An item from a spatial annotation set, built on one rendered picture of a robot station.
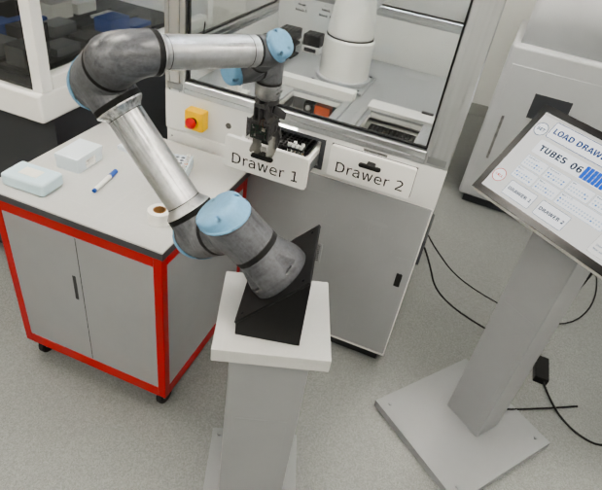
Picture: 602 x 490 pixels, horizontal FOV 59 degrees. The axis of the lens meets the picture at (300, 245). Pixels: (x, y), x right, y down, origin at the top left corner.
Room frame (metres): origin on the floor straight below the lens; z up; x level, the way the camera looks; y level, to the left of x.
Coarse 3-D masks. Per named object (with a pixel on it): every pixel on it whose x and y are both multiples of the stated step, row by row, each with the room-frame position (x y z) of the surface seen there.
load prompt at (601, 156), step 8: (552, 128) 1.47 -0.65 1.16; (560, 128) 1.46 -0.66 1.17; (568, 128) 1.45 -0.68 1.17; (552, 136) 1.45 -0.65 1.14; (560, 136) 1.44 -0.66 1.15; (568, 136) 1.43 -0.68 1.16; (576, 136) 1.42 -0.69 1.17; (584, 136) 1.41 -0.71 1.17; (560, 144) 1.42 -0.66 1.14; (568, 144) 1.41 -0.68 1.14; (576, 144) 1.40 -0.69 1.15; (584, 144) 1.39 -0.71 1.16; (592, 144) 1.38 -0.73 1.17; (600, 144) 1.37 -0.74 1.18; (576, 152) 1.38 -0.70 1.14; (584, 152) 1.37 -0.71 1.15; (592, 152) 1.36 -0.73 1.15; (600, 152) 1.35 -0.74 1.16; (592, 160) 1.34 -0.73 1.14; (600, 160) 1.33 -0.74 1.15
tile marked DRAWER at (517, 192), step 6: (510, 186) 1.37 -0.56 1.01; (516, 186) 1.36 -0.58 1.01; (522, 186) 1.36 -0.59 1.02; (504, 192) 1.36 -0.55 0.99; (510, 192) 1.35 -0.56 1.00; (516, 192) 1.35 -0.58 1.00; (522, 192) 1.34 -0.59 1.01; (528, 192) 1.33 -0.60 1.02; (516, 198) 1.33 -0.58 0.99; (522, 198) 1.32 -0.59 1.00; (528, 198) 1.32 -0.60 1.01; (534, 198) 1.31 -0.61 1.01; (522, 204) 1.31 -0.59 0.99; (528, 204) 1.30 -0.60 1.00
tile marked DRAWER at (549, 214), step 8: (544, 200) 1.29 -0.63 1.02; (536, 208) 1.28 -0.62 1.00; (544, 208) 1.28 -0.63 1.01; (552, 208) 1.27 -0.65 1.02; (544, 216) 1.26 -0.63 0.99; (552, 216) 1.25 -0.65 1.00; (560, 216) 1.24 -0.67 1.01; (568, 216) 1.23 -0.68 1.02; (552, 224) 1.23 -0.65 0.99; (560, 224) 1.22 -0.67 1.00
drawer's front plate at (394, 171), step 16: (336, 144) 1.61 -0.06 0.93; (336, 160) 1.60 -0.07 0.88; (352, 160) 1.58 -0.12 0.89; (368, 160) 1.57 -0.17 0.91; (384, 160) 1.56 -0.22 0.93; (336, 176) 1.59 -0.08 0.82; (352, 176) 1.58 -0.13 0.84; (384, 176) 1.55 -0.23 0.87; (400, 176) 1.54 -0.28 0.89; (400, 192) 1.53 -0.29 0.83
